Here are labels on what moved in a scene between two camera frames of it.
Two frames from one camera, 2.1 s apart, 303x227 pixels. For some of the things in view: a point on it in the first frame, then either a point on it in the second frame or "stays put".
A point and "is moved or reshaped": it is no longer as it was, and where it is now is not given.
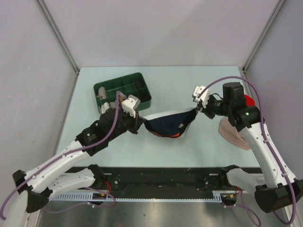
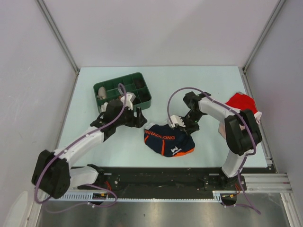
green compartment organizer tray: (134, 84) stays put
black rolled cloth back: (139, 83) stays put
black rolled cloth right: (144, 95) stays put
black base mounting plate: (168, 178) stays put
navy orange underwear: (171, 126) is moved or reshaped
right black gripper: (205, 109) -> (188, 128)
